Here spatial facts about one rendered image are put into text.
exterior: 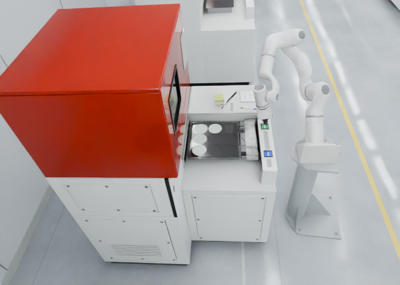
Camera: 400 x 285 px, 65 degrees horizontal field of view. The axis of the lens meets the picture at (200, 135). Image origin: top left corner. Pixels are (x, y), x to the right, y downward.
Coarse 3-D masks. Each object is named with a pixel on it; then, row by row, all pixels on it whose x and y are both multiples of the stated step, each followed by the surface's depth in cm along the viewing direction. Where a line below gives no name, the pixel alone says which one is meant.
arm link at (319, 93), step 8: (312, 88) 209; (320, 88) 204; (328, 88) 205; (312, 96) 209; (320, 96) 206; (328, 96) 207; (312, 104) 210; (320, 104) 209; (312, 112) 211; (320, 112) 211
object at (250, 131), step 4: (248, 128) 237; (252, 128) 236; (248, 132) 233; (252, 132) 233; (248, 136) 230; (252, 136) 230; (256, 136) 230; (248, 140) 228; (252, 140) 227; (256, 140) 227; (248, 148) 222; (252, 148) 222; (256, 148) 222; (248, 160) 218; (252, 160) 218; (256, 160) 218
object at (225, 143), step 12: (192, 132) 235; (228, 132) 232; (192, 144) 226; (204, 144) 226; (216, 144) 225; (228, 144) 224; (192, 156) 218; (204, 156) 217; (216, 156) 217; (228, 156) 216
